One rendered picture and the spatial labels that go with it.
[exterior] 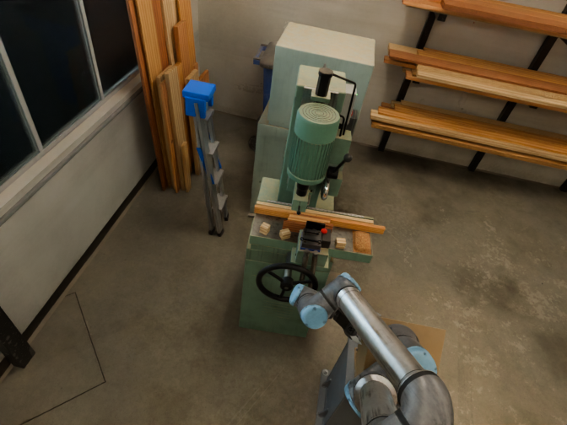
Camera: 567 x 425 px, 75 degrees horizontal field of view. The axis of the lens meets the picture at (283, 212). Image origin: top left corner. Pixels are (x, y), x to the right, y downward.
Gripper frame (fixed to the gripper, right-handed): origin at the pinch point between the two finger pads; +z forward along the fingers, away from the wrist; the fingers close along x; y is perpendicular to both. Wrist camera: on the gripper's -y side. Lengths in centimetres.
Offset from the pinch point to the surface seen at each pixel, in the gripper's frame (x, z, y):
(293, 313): 39, -6, 66
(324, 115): -65, -57, 22
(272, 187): -19, -50, 87
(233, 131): -22, -85, 283
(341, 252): -15.0, -14.0, 35.6
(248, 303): 45, -33, 68
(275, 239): -5, -45, 39
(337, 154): -54, -36, 50
